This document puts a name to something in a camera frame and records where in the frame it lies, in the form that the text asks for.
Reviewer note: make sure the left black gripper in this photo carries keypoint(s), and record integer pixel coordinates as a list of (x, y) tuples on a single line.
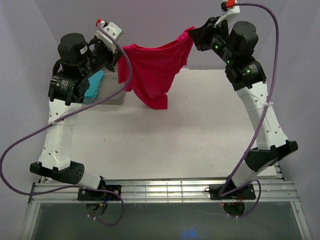
[(113, 58)]

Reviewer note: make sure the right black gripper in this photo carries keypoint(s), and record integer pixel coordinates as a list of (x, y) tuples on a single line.
[(200, 36)]

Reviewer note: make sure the pink t shirt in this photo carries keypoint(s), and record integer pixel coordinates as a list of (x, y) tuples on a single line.
[(154, 69)]

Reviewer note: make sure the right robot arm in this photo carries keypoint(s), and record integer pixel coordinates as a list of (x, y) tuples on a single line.
[(235, 47)]

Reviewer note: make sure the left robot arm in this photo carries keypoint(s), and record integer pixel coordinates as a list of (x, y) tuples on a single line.
[(79, 60)]

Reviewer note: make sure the cyan rolled t shirt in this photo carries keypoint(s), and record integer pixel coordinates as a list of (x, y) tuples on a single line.
[(94, 85)]

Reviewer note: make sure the clear plastic bin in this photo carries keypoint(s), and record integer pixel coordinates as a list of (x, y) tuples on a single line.
[(109, 85)]

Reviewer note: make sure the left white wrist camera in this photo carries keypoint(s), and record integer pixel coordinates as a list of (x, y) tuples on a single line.
[(107, 32)]

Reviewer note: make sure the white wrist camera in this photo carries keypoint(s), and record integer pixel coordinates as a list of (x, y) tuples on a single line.
[(107, 32), (229, 11)]

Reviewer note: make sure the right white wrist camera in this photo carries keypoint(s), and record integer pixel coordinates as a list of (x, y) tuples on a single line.
[(229, 11)]

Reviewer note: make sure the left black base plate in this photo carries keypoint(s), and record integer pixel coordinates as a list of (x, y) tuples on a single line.
[(90, 195)]

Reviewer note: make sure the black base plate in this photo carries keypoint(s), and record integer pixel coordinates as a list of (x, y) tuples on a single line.
[(90, 195), (246, 193)]

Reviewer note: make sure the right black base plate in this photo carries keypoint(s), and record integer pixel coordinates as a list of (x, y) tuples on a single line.
[(246, 193)]

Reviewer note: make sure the aluminium frame rail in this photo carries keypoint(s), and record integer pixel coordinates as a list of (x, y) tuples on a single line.
[(170, 191)]

